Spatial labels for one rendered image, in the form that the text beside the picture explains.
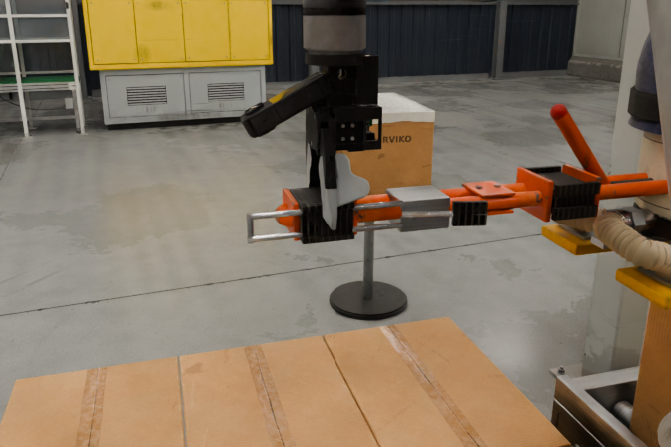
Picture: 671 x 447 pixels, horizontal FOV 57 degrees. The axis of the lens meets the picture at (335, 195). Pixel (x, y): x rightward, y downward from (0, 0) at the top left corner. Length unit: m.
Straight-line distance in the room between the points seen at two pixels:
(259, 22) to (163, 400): 6.83
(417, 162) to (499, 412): 1.39
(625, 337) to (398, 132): 1.18
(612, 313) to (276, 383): 1.40
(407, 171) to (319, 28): 2.00
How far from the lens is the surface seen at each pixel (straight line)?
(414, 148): 2.68
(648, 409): 1.52
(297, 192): 0.81
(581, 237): 1.09
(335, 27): 0.73
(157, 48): 7.92
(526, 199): 0.89
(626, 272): 0.99
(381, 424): 1.49
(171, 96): 8.03
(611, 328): 2.58
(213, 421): 1.52
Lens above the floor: 1.44
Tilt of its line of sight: 17 degrees down
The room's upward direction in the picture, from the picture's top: straight up
